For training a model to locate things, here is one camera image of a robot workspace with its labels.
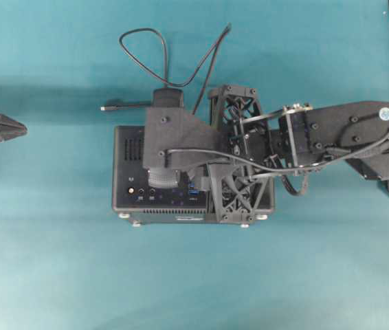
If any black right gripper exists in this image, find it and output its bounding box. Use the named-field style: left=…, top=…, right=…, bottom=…
left=207, top=85, right=271, bottom=222

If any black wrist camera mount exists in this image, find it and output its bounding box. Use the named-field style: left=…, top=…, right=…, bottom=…
left=142, top=88, right=227, bottom=188

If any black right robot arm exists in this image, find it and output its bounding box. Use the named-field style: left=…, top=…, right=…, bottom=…
left=207, top=85, right=389, bottom=226

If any black Zotac mini PC box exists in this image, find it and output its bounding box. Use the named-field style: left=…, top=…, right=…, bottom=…
left=112, top=126, right=275, bottom=226

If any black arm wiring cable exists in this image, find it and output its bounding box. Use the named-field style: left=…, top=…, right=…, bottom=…
left=159, top=113, right=389, bottom=197

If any black USB cable with plug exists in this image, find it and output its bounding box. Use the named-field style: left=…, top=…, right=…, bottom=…
left=100, top=22, right=232, bottom=118

